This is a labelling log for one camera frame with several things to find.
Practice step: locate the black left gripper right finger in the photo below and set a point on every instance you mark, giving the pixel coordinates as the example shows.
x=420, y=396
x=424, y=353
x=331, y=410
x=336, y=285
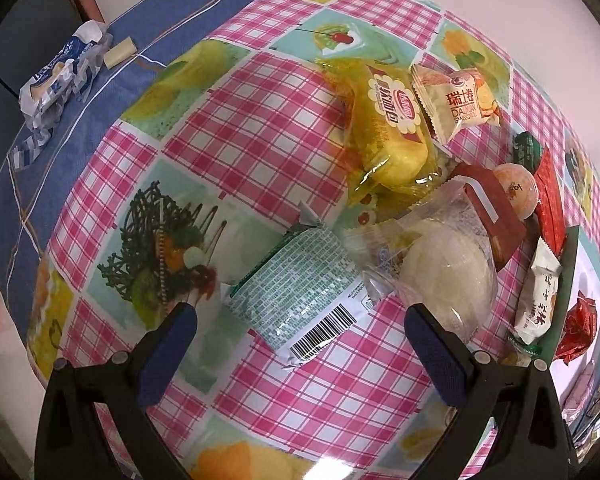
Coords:
x=532, y=440

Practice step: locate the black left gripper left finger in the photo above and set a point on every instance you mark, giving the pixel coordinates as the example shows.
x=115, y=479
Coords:
x=71, y=444

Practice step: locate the white peach cake packet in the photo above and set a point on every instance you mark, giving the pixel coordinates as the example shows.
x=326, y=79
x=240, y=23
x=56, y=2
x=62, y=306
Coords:
x=535, y=308

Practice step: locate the clear packet white pastry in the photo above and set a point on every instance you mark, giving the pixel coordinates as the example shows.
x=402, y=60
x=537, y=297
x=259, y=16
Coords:
x=437, y=254

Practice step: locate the dark red snack packet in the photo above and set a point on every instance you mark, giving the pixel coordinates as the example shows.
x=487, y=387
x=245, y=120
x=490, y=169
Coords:
x=505, y=230

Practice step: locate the red patterned snack packet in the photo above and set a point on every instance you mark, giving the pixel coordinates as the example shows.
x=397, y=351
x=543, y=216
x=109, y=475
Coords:
x=549, y=209

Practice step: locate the round orange jelly cup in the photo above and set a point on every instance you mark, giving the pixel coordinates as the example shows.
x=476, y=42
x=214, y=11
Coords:
x=520, y=187

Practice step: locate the green silver snack packet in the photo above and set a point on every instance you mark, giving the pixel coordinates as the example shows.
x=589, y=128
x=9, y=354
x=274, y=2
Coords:
x=303, y=295

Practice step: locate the dark green snack packet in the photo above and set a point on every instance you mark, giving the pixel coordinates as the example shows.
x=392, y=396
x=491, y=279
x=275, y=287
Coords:
x=527, y=151

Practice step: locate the yellow soft bread packet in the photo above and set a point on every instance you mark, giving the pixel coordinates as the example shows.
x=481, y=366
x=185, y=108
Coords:
x=387, y=142

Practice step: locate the beige egg roll packet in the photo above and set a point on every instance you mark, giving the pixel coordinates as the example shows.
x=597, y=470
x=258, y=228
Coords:
x=454, y=101

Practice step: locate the red crinkled snack bag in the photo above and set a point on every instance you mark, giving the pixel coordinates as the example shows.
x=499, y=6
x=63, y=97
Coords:
x=579, y=331

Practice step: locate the green rimmed white box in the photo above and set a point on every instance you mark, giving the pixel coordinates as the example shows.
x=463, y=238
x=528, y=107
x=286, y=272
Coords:
x=574, y=383

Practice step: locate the pink checkered fruit tablecloth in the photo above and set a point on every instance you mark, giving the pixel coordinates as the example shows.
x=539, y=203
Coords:
x=204, y=173

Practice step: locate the blue white tissue pack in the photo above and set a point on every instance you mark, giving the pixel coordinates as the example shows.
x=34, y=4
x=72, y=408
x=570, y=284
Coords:
x=42, y=99

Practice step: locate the small cream eraser block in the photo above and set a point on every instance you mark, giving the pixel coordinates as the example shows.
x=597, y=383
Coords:
x=120, y=53

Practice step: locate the blue plaid tablecloth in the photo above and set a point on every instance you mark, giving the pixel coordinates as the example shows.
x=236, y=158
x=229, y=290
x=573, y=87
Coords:
x=31, y=200

